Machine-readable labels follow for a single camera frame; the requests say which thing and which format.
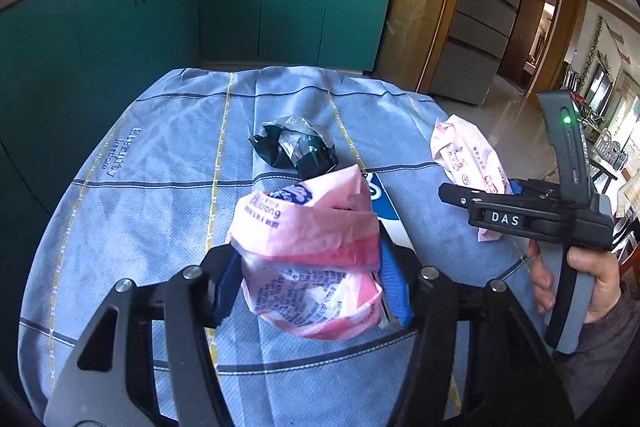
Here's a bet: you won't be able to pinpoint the blue and white carton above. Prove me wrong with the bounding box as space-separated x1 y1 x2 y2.
361 171 417 330

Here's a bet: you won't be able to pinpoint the person's right forearm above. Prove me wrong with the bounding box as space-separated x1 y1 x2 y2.
550 279 640 423

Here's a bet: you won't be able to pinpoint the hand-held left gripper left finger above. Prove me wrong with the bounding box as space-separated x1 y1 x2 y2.
42 244 244 427

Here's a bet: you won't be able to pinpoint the teal kitchen cabinets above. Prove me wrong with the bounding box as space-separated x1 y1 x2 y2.
0 0 394 228

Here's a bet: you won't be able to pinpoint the person's right hand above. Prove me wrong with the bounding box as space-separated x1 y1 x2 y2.
527 239 622 325

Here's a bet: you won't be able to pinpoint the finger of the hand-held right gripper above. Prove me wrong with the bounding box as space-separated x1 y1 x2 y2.
438 182 484 210
509 178 559 196

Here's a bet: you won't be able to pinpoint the pink and white printed packet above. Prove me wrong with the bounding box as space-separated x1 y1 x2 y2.
225 164 386 341

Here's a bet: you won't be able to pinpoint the pale pink printed packet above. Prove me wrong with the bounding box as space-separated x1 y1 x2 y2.
430 113 516 243

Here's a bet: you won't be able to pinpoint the brown wooden door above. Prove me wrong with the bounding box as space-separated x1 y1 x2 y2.
500 0 562 96

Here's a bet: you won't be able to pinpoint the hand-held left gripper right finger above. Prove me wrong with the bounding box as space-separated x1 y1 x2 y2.
377 234 576 427

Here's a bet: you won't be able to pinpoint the blue checked tablecloth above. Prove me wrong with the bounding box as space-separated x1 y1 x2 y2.
17 66 551 427

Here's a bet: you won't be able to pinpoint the grey refrigerator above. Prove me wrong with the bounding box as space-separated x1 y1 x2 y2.
430 0 532 106

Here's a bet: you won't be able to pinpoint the dark green foil wrapper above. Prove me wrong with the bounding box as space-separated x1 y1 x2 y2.
249 114 340 180

